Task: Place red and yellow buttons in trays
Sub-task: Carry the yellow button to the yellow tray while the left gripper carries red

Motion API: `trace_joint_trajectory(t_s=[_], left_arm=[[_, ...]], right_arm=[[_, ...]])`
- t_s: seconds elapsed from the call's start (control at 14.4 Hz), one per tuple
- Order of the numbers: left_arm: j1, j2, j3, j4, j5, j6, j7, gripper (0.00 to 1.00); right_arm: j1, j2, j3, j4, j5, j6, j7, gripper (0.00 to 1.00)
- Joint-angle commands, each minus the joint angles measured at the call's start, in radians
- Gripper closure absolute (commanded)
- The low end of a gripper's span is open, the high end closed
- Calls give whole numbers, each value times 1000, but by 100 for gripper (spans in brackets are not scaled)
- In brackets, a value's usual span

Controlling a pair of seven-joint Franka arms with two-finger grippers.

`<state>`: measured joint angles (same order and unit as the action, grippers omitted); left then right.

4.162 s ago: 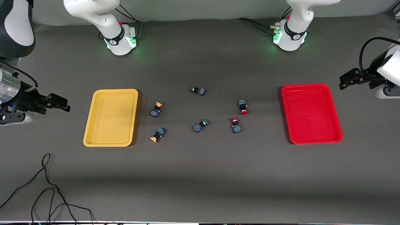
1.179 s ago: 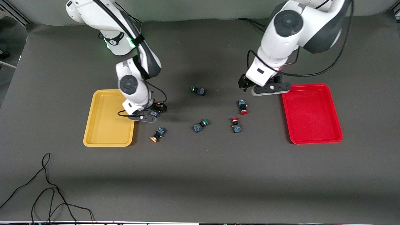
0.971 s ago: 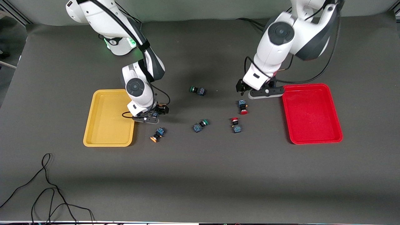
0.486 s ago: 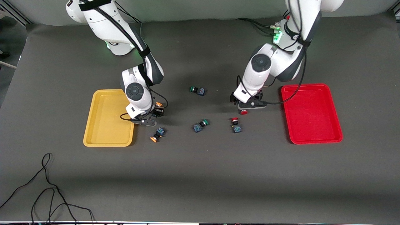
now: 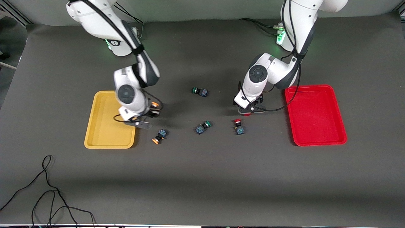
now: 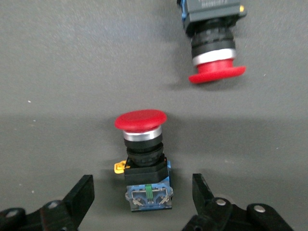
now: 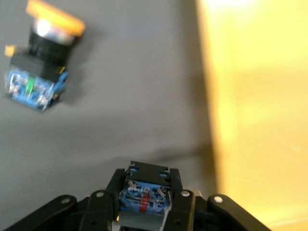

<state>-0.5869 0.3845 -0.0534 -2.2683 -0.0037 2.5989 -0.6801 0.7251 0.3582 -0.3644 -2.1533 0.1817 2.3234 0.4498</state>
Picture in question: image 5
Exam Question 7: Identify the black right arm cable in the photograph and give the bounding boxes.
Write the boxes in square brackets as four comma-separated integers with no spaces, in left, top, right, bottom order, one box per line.
[66,0,164,124]

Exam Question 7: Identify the dark grey table mat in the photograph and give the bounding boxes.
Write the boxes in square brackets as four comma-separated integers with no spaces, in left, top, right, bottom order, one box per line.
[0,11,405,227]

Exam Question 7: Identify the black loose cable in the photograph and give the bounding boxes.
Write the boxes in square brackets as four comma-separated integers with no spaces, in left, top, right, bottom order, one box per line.
[0,155,95,228]

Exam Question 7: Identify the yellow plastic tray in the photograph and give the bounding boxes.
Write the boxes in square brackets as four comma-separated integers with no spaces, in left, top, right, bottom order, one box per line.
[84,91,137,149]

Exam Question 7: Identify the red plastic tray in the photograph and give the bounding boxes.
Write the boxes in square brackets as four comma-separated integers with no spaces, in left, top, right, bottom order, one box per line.
[284,84,348,147]

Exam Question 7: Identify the green push button switch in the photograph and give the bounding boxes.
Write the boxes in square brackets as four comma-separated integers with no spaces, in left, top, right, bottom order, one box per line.
[192,86,209,98]
[195,120,212,135]

